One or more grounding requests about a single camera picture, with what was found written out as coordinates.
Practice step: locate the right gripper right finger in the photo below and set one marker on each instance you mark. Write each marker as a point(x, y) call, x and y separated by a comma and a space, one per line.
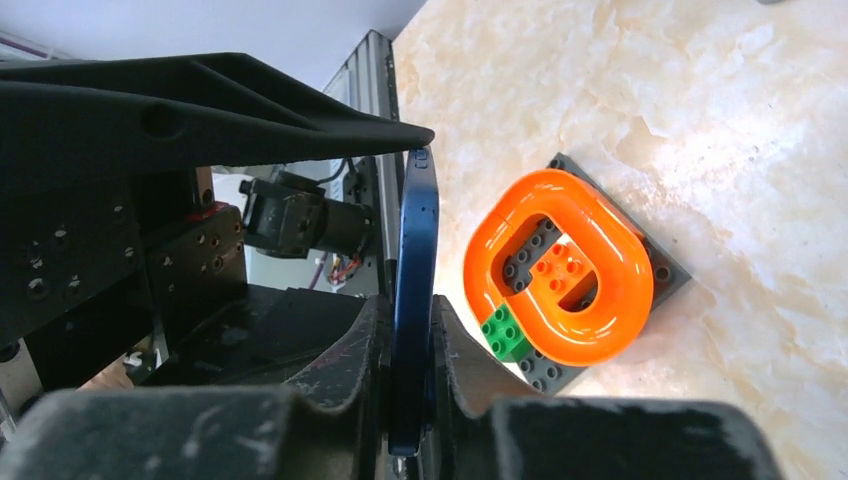
point(491, 425)

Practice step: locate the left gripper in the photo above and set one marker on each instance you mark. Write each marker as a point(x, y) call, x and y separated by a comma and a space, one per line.
point(88, 271)

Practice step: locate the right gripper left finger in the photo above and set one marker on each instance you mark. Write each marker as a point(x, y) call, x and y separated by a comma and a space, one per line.
point(321, 424)

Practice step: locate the black phone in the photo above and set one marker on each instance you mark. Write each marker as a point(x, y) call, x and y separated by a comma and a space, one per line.
point(410, 351)

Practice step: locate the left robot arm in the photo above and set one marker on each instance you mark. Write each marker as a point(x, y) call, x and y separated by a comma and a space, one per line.
point(286, 217)

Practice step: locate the green building brick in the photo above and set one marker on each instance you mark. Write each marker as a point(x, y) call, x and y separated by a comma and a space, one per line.
point(504, 336)

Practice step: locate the orange plastic ring toy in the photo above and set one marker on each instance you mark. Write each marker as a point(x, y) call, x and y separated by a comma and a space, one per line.
point(591, 292)

